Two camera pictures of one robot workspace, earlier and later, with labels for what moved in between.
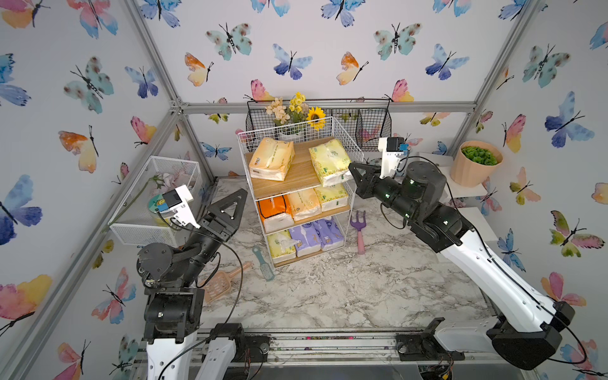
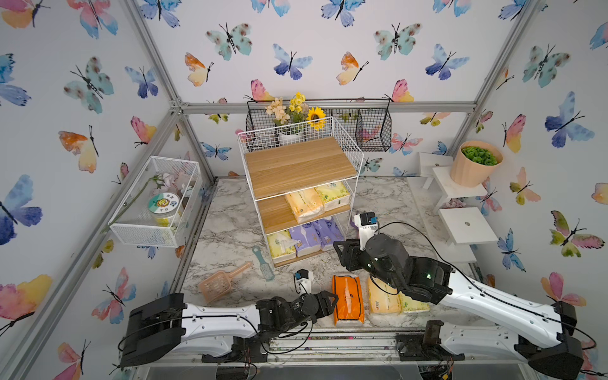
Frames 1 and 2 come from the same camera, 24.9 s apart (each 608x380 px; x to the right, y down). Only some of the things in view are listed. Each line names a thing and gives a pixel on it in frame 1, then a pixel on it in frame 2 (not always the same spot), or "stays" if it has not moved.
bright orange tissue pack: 276,214 → 350,305
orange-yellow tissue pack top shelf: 271,160 → 383,298
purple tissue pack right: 329,233 stays
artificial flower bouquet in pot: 291,122 stays
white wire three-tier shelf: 304,185 stays
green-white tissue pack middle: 332,197 stays
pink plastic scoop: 218,283 stays
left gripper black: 224,236 → 323,305
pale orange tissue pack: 304,204 stays
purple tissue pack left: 305,239 stays
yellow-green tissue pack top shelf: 332,161 → 407,304
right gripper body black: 381,191 → 357,259
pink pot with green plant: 474,162 stays
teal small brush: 267,270 stays
